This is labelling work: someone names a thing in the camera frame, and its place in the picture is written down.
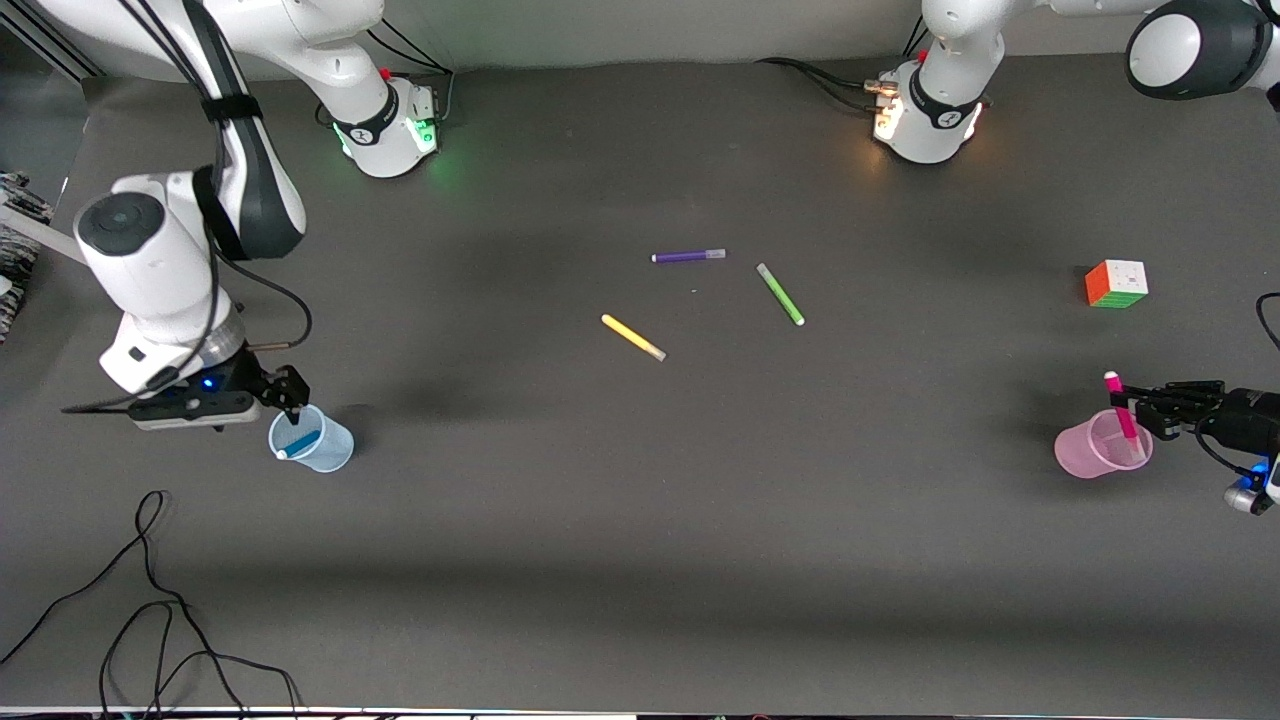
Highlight pink marker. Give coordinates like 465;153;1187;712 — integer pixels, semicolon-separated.
1103;371;1143;447

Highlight translucent blue plastic cup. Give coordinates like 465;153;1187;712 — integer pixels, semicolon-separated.
268;404;355;474

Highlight translucent pink plastic cup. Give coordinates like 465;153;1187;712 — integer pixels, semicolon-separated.
1054;408;1155;480

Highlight multicoloured puzzle cube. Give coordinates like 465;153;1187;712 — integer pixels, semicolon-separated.
1085;259;1149;310

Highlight patterned fabric item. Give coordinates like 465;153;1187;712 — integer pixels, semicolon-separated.
0;172;81;344

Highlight yellow marker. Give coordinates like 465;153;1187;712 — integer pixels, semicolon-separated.
600;313;667;363

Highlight dark grey table cover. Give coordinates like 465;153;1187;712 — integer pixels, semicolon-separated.
0;35;1280;716

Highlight green marker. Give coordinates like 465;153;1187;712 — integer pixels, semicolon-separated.
755;262;806;327

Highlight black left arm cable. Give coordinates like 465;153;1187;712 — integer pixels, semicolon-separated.
1195;292;1280;482

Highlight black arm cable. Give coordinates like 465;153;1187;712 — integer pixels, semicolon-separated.
1195;292;1280;482
60;0;314;416

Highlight thin black loose cable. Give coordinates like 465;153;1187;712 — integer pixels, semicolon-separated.
0;489;302;720

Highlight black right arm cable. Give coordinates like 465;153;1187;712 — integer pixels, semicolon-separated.
60;0;314;416

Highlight black right base cables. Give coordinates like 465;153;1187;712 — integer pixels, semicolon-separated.
365;14;457;127

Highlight black base cables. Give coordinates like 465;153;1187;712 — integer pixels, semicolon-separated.
755;22;936;113
365;14;457;127

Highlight black left base cables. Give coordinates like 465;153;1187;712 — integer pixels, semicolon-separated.
755;22;936;113

